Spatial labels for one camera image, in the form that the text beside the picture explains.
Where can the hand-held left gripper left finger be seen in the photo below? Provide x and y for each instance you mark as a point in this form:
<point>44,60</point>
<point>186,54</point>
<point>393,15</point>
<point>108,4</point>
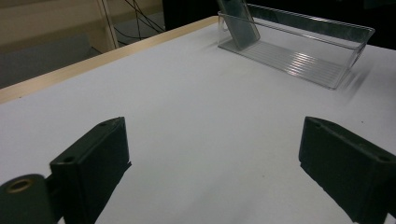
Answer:
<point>90,168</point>

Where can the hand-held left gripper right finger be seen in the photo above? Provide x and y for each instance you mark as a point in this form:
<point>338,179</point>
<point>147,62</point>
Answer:
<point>351,174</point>

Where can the clear plastic bin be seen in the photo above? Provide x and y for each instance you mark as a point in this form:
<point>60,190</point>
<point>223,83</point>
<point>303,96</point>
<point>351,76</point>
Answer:
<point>299,59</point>

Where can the clear grey phone case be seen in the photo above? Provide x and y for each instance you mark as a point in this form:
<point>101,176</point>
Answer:
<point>241,28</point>

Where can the black curtain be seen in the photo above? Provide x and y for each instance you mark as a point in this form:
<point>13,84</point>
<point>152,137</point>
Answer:
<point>311,7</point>

